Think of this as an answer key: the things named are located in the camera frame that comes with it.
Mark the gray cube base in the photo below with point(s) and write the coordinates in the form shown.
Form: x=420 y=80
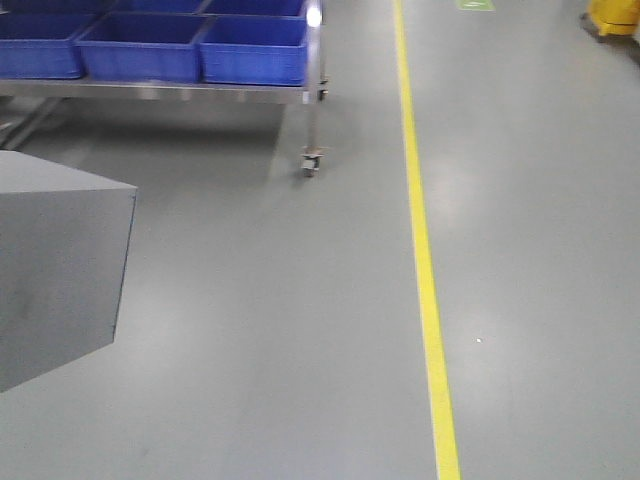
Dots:
x=65 y=237

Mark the blue cart bin right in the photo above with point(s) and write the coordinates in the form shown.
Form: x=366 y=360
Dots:
x=251 y=50

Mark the blue cart bin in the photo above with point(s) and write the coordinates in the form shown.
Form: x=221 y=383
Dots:
x=42 y=46
x=132 y=47
x=251 y=50

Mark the blue cart bin middle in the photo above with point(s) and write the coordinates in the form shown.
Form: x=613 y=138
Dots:
x=132 y=47

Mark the blue cart bin left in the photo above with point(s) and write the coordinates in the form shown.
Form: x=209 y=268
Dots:
x=42 y=46

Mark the steel cart with wheels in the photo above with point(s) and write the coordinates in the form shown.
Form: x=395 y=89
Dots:
x=309 y=94

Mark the yellow mop bucket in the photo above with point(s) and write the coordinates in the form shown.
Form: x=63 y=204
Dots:
x=612 y=17

